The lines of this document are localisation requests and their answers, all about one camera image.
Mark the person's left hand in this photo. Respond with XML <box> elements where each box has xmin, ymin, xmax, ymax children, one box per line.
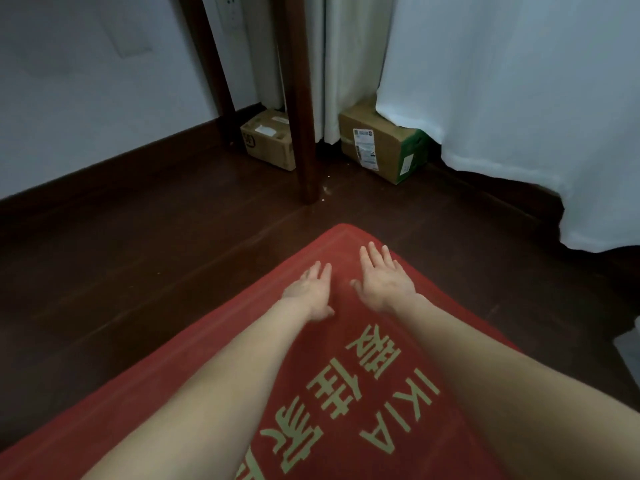
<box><xmin>281</xmin><ymin>261</ymin><xmax>336</xmax><ymax>321</ymax></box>

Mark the person's right hand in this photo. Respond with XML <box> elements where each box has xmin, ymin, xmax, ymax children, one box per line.
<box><xmin>349</xmin><ymin>241</ymin><xmax>419</xmax><ymax>317</ymax></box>

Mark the red doormat gold lettering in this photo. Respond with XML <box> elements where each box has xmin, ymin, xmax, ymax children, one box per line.
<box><xmin>0</xmin><ymin>223</ymin><xmax>523</xmax><ymax>480</ymax></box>

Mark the person's left forearm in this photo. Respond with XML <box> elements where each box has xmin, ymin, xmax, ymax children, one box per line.
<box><xmin>82</xmin><ymin>297</ymin><xmax>316</xmax><ymax>480</ymax></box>

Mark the person's right forearm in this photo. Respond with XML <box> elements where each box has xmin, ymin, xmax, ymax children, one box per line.
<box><xmin>392</xmin><ymin>294</ymin><xmax>640</xmax><ymax>480</ymax></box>

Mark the cardboard box with green side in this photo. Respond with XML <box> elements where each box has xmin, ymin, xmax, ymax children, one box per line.
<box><xmin>338</xmin><ymin>97</ymin><xmax>431</xmax><ymax>185</ymax></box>

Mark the small brown cardboard box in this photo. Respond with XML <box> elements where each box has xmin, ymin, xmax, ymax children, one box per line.
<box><xmin>239</xmin><ymin>108</ymin><xmax>299</xmax><ymax>172</ymax></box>

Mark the dark wooden furniture leg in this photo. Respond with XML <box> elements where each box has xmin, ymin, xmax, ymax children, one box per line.
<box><xmin>177</xmin><ymin>0</ymin><xmax>239</xmax><ymax>145</ymax></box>
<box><xmin>272</xmin><ymin>0</ymin><xmax>321</xmax><ymax>205</ymax></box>

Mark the beige curtain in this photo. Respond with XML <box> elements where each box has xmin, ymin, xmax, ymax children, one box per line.
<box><xmin>245</xmin><ymin>0</ymin><xmax>399</xmax><ymax>145</ymax></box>

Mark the white curtain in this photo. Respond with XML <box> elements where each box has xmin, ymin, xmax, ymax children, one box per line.
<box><xmin>375</xmin><ymin>0</ymin><xmax>640</xmax><ymax>254</ymax></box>

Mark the white wall socket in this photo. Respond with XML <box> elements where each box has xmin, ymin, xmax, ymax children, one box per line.
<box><xmin>215</xmin><ymin>0</ymin><xmax>247</xmax><ymax>31</ymax></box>

